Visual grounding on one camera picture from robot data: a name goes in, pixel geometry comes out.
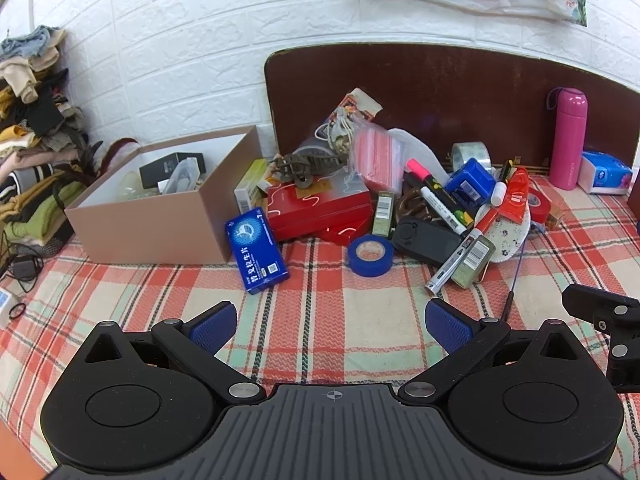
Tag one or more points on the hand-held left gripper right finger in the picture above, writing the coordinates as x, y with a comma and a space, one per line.
447, 327

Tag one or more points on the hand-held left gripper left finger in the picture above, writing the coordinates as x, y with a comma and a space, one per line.
215, 322

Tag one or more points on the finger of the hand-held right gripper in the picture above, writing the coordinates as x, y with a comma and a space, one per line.
620, 310

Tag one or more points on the blue medicine box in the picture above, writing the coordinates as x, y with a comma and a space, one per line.
257, 250

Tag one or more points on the black plastic device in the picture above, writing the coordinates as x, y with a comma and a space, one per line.
425, 242

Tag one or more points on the white floral shoe insole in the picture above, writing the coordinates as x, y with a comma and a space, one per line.
505, 237

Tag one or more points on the pink-brown cardboard box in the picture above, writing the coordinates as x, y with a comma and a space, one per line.
150, 230

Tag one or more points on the black marker with white label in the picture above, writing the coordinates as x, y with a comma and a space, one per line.
442, 210

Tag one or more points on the red tape roll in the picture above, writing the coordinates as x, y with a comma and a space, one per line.
539, 205

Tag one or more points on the green box with barcode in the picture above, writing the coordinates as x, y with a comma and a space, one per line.
383, 212
472, 262

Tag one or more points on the red-capped white marker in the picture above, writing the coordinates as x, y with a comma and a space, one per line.
457, 255

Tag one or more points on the blue tape roll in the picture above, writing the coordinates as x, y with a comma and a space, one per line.
370, 256

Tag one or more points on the plaid blanket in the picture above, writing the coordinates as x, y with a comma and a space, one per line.
325, 310

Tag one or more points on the small gold box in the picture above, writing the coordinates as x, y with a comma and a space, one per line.
555, 219

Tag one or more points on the brown hair clip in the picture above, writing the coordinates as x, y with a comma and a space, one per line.
410, 205

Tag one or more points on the red gift box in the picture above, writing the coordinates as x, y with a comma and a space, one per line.
320, 200
350, 235
320, 225

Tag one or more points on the blue white tissue pack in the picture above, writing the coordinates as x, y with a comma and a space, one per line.
605, 172

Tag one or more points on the white yellow-green carton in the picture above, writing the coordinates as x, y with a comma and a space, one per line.
248, 187

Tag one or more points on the small white cylinder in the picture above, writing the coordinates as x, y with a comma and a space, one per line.
499, 193

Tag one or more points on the red tube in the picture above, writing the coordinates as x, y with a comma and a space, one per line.
515, 197

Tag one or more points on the blue plastic box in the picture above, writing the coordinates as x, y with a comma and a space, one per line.
470, 182

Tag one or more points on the clear plastic case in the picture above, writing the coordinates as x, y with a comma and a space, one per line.
182, 175

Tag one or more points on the pink-capped marker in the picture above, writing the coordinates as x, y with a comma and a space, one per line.
422, 170

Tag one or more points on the black box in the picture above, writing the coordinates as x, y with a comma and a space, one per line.
155, 170

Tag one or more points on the grey hair claw clip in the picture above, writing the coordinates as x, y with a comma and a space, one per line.
300, 170

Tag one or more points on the clear plastic bag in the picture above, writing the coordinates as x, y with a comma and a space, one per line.
425, 152

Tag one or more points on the clear tape roll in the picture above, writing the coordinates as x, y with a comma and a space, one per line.
472, 152

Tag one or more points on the pink thermos bottle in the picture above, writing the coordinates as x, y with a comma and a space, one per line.
567, 140

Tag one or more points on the pack of red zip bags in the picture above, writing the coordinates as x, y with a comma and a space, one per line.
375, 157

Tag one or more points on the black power adapter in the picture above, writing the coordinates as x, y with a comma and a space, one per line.
27, 267

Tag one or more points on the dark red feather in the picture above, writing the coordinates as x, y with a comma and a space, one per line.
120, 150

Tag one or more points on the colourful printed packet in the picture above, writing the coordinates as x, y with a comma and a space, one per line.
350, 110

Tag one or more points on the pile of folded clothes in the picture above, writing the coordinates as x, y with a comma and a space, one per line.
30, 160

